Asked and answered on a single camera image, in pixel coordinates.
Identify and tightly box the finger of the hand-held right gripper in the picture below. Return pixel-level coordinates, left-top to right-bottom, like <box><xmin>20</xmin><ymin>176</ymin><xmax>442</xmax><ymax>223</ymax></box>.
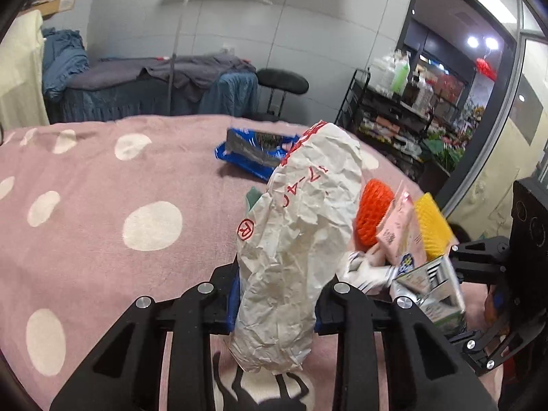
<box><xmin>449</xmin><ymin>235</ymin><xmax>512</xmax><ymax>285</ymax></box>
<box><xmin>447</xmin><ymin>309</ymin><xmax>514</xmax><ymax>377</ymax></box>

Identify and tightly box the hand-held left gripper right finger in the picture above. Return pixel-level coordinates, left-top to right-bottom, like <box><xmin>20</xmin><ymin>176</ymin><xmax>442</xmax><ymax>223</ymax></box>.
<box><xmin>314</xmin><ymin>282</ymin><xmax>499</xmax><ymax>411</ymax></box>

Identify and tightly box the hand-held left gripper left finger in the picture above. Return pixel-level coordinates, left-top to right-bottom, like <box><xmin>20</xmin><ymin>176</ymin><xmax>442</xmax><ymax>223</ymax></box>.
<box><xmin>49</xmin><ymin>261</ymin><xmax>242</xmax><ymax>411</ymax></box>

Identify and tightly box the yellow foam fruit net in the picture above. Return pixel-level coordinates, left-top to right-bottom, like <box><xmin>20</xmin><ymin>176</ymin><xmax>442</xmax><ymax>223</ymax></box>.
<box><xmin>413</xmin><ymin>192</ymin><xmax>455</xmax><ymax>262</ymax></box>

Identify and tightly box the white paper bag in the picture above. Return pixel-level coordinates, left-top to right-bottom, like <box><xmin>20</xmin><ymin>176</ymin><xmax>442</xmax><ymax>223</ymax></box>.
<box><xmin>227</xmin><ymin>121</ymin><xmax>364</xmax><ymax>373</ymax></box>

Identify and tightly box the pink snack packet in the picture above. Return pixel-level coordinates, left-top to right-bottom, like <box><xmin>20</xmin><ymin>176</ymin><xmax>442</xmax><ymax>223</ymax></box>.
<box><xmin>374</xmin><ymin>182</ymin><xmax>429</xmax><ymax>275</ymax></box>

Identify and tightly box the teal paper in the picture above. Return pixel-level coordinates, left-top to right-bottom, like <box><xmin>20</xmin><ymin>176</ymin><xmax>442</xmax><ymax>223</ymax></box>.
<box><xmin>245</xmin><ymin>186</ymin><xmax>268</xmax><ymax>215</ymax></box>

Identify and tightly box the white and silver wrapper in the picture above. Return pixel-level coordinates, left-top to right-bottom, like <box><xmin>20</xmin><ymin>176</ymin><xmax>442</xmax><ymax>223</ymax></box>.
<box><xmin>338</xmin><ymin>250</ymin><xmax>401</xmax><ymax>296</ymax></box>

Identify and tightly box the green and white milk carton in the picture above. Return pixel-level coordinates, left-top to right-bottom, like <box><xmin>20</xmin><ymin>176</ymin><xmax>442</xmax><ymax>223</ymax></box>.
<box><xmin>389</xmin><ymin>254</ymin><xmax>467</xmax><ymax>337</ymax></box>

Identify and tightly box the potted green plant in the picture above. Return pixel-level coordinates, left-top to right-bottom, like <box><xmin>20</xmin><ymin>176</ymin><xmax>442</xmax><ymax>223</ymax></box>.
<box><xmin>424</xmin><ymin>128</ymin><xmax>467</xmax><ymax>172</ymax></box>

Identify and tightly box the pink polka-dot blanket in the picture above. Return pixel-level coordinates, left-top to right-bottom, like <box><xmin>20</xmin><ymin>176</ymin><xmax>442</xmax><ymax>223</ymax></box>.
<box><xmin>0</xmin><ymin>115</ymin><xmax>506</xmax><ymax>411</ymax></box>

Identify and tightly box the blue snack packet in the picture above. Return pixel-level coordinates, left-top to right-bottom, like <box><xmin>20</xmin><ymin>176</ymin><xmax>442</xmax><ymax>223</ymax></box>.
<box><xmin>214</xmin><ymin>127</ymin><xmax>302</xmax><ymax>182</ymax></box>

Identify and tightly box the red lantern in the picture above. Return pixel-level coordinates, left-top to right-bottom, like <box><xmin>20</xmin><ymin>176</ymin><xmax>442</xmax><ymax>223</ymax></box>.
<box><xmin>476</xmin><ymin>57</ymin><xmax>499</xmax><ymax>82</ymax></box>

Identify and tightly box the green plastic bottle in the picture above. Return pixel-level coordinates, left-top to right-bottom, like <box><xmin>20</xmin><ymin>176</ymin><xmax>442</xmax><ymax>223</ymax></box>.
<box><xmin>391</xmin><ymin>58</ymin><xmax>411</xmax><ymax>95</ymax></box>

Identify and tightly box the bed with blue cover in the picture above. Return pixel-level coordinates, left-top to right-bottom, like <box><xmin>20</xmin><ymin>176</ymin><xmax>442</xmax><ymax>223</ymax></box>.
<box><xmin>43</xmin><ymin>53</ymin><xmax>260</xmax><ymax>125</ymax></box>

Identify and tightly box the black stool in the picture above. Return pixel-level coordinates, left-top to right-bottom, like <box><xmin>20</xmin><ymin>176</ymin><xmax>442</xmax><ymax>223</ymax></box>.
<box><xmin>252</xmin><ymin>68</ymin><xmax>310</xmax><ymax>123</ymax></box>

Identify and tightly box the grey cloth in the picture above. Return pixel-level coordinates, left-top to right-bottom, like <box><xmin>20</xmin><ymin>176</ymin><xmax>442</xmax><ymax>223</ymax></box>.
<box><xmin>64</xmin><ymin>53</ymin><xmax>258</xmax><ymax>103</ymax></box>

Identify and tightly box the white curved pole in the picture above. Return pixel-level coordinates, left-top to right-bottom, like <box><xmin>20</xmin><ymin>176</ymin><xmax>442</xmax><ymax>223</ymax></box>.
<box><xmin>169</xmin><ymin>0</ymin><xmax>275</xmax><ymax>116</ymax></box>

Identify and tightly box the pile of blue clothing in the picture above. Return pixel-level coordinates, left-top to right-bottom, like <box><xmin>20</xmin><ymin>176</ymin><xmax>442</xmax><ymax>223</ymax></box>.
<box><xmin>42</xmin><ymin>28</ymin><xmax>90</xmax><ymax>99</ymax></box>

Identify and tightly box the cream fabric cover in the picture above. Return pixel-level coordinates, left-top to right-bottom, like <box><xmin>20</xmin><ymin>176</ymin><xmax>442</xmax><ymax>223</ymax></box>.
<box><xmin>0</xmin><ymin>9</ymin><xmax>50</xmax><ymax>131</ymax></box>

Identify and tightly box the black wire shelf rack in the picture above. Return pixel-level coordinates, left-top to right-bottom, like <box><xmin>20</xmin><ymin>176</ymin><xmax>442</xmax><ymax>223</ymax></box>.
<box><xmin>334</xmin><ymin>68</ymin><xmax>446</xmax><ymax>180</ymax></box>

